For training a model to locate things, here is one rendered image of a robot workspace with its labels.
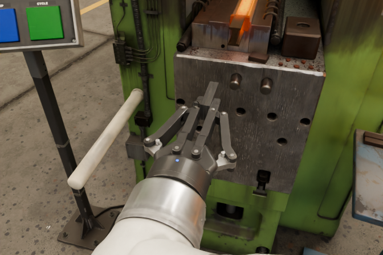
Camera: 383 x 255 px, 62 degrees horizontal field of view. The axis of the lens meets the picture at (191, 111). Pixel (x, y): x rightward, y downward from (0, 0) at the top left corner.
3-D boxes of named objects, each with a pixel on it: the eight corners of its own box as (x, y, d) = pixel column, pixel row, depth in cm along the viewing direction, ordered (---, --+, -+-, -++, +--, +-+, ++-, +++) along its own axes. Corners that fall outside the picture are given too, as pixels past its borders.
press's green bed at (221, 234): (268, 266, 131) (289, 193, 103) (180, 244, 139) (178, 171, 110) (276, 168, 174) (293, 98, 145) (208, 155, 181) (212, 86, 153)
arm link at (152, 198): (197, 277, 34) (209, 229, 39) (198, 229, 29) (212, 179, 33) (119, 256, 36) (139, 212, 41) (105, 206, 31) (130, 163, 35)
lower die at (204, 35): (266, 54, 83) (271, 23, 78) (191, 45, 87) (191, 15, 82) (276, 1, 115) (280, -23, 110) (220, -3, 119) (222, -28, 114)
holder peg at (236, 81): (239, 91, 80) (239, 82, 78) (228, 90, 80) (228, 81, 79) (241, 83, 83) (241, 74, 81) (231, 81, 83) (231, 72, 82)
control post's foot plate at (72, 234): (100, 254, 135) (96, 242, 130) (54, 241, 140) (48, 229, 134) (122, 212, 152) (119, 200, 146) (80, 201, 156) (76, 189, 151)
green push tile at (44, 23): (63, 38, 76) (58, 5, 75) (30, 40, 75) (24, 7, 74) (65, 38, 78) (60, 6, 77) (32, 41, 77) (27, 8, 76)
